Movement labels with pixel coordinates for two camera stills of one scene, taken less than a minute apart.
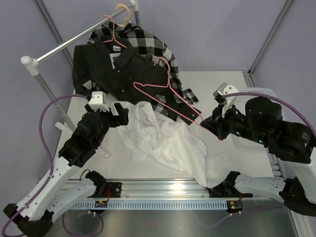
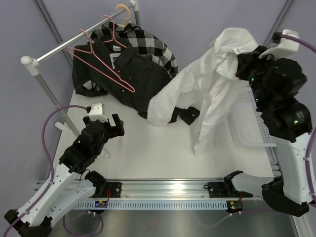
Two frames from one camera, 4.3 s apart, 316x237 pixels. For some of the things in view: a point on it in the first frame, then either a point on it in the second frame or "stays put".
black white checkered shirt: [124, 35] stays put
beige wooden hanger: [125, 19] stays put
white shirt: [173, 144] → [210, 82]
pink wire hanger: [113, 37] stays put
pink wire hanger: [171, 87] → [123, 82]
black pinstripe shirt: [121, 74] stays put
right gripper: [216, 123] → [247, 61]
